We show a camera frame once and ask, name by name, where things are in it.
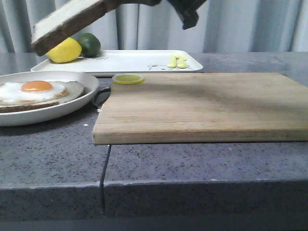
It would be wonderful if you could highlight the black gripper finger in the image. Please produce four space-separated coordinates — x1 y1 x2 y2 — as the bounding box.
168 0 206 30

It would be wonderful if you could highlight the white round plate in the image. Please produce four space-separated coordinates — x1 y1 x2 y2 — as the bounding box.
0 71 99 127

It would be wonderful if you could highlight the bread slice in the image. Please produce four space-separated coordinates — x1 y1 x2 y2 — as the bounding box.
0 81 84 113
31 0 124 56

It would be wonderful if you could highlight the fried egg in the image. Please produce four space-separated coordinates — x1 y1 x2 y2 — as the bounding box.
0 80 66 104

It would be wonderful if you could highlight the white rectangular tray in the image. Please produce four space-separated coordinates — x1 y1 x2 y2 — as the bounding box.
31 50 203 77

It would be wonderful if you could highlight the grey curtain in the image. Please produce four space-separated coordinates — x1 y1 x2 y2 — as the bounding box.
0 0 308 54

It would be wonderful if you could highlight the right pale yellow piece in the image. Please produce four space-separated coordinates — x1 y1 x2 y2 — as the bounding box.
177 55 187 69

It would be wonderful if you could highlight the pale yellow piece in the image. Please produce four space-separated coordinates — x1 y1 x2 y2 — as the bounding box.
177 55 187 69
167 55 177 68

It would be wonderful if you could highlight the left pale yellow piece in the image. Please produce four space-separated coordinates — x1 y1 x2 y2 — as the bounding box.
167 55 177 68

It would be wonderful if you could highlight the yellow lemon slice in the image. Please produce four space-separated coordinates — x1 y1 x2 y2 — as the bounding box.
112 74 145 85

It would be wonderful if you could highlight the wooden cutting board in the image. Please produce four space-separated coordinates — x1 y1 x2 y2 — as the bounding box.
92 73 308 145

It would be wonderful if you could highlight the green lime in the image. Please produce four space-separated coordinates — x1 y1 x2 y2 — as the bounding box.
77 33 101 58

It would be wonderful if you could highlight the metal cutting board handle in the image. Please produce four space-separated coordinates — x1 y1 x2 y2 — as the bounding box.
92 87 111 109

